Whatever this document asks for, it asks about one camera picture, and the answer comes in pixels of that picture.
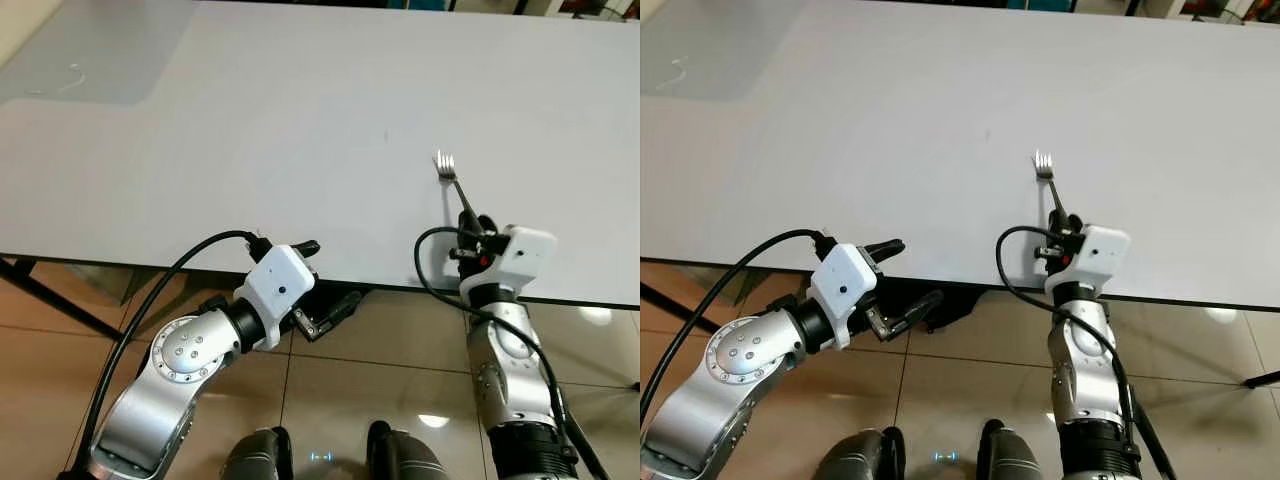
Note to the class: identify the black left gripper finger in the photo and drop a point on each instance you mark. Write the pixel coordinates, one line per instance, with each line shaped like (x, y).
(920, 305)
(888, 248)
(345, 303)
(305, 248)

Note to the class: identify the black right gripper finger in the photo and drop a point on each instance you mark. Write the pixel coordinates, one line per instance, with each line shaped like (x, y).
(467, 225)
(488, 226)
(1075, 224)
(1058, 224)

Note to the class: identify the silver metal fork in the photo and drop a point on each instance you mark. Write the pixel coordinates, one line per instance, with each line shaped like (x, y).
(447, 168)
(1045, 168)

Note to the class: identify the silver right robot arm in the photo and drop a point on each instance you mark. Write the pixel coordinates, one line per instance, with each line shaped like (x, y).
(1085, 380)
(510, 380)

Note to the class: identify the grey left robot leg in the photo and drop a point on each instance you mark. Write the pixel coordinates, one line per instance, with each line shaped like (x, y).
(255, 460)
(860, 460)

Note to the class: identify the grey robot leg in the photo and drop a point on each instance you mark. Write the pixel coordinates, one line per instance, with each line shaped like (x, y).
(255, 460)
(860, 460)
(1010, 460)
(405, 460)

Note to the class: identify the grey right robot leg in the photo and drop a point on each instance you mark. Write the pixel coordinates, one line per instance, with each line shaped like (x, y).
(405, 460)
(1010, 460)

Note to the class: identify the black metal table leg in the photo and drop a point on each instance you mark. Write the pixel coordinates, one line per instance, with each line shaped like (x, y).
(680, 310)
(70, 306)
(1265, 378)

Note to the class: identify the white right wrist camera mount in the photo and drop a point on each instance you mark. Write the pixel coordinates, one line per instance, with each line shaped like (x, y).
(1098, 255)
(520, 255)

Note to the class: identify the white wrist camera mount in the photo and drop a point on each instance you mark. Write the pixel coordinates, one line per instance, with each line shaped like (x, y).
(1098, 255)
(520, 255)
(275, 290)
(845, 290)

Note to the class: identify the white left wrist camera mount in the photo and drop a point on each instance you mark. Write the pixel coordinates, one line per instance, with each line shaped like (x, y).
(275, 290)
(845, 290)

